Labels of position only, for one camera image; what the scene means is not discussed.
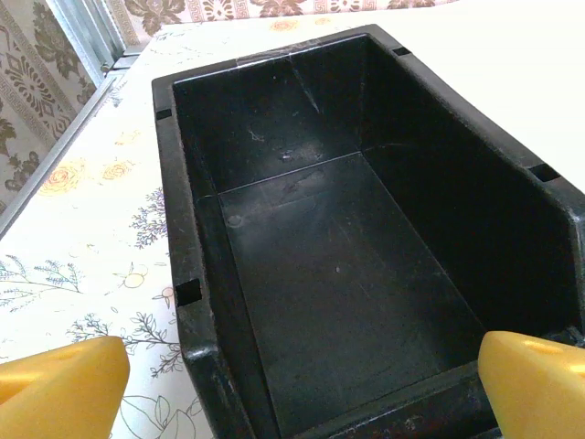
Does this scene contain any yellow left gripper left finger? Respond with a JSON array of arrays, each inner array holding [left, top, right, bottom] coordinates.
[[0, 336, 132, 439]]

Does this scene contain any floral white tablecloth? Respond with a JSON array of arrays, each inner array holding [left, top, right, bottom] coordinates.
[[0, 13, 380, 439]]

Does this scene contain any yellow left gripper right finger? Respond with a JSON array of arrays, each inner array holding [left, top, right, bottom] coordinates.
[[477, 330, 585, 439]]

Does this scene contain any black plastic bin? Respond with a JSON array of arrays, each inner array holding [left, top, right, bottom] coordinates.
[[151, 23, 585, 439]]

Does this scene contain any aluminium corner frame post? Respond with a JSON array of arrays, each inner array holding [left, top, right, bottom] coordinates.
[[45, 0, 132, 88]]

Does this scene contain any aluminium side frame rail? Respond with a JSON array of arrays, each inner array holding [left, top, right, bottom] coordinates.
[[0, 75, 121, 239]]

